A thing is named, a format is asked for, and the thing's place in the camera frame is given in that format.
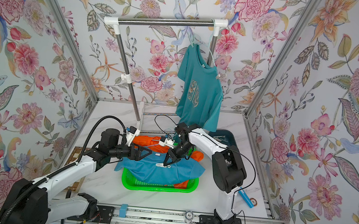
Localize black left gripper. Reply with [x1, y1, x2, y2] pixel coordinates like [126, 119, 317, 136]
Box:
[109, 141, 152, 162]

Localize orange garment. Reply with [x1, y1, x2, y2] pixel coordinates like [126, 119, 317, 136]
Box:
[127, 134, 206, 191]

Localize blue garment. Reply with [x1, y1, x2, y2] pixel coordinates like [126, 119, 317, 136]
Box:
[114, 152, 205, 185]

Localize teal embroidered t-shirt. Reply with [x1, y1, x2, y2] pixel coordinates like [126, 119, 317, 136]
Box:
[176, 44, 223, 132]

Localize mint green clothespin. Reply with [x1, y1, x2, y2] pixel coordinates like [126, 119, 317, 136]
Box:
[190, 37, 195, 47]

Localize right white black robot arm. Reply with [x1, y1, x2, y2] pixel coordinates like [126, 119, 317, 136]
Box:
[159, 123, 249, 224]

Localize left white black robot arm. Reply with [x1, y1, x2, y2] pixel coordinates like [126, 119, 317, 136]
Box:
[0, 126, 153, 224]

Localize bright green plastic tray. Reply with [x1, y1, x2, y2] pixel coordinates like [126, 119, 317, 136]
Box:
[121, 168, 199, 193]

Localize dark teal clothespin bin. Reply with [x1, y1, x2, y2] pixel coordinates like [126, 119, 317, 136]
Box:
[208, 129, 237, 147]

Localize wooden chessboard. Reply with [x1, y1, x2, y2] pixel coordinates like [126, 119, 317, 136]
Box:
[62, 146, 86, 193]

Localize metal clothes rack white joints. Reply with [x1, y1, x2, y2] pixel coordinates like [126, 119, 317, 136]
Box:
[103, 11, 229, 124]

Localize blue toy microphone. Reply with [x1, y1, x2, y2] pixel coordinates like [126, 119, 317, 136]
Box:
[238, 189, 257, 208]

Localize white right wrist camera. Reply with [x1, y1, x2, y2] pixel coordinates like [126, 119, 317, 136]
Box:
[159, 136, 175, 149]

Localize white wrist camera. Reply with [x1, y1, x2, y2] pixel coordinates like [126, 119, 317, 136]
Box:
[126, 126, 140, 147]
[159, 136, 175, 149]

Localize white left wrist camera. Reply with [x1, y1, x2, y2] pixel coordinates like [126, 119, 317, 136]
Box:
[126, 126, 140, 147]

